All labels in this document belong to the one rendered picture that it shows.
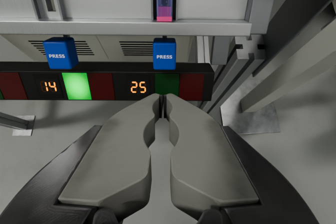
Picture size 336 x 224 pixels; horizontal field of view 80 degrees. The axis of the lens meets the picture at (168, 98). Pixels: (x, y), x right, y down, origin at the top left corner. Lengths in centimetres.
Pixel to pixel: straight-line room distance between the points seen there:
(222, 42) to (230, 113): 70
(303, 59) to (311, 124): 55
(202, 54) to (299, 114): 59
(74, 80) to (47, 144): 77
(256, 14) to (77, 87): 21
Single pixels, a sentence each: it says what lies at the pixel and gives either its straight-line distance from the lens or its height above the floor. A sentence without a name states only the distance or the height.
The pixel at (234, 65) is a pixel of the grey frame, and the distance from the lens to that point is 32.
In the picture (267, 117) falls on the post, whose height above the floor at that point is 1.
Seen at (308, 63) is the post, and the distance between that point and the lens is 60.
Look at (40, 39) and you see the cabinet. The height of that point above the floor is 23.
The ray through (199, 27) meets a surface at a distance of 20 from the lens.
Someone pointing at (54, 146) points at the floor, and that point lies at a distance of 101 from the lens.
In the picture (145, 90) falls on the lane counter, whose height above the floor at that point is 65.
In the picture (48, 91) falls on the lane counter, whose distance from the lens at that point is 29.
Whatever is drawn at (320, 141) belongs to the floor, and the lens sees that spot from 112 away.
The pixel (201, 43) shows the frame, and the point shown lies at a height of 31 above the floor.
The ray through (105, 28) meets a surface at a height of 73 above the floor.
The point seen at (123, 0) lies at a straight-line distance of 22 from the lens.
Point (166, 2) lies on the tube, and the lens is 20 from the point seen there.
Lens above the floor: 89
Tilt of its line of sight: 72 degrees down
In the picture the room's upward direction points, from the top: 2 degrees clockwise
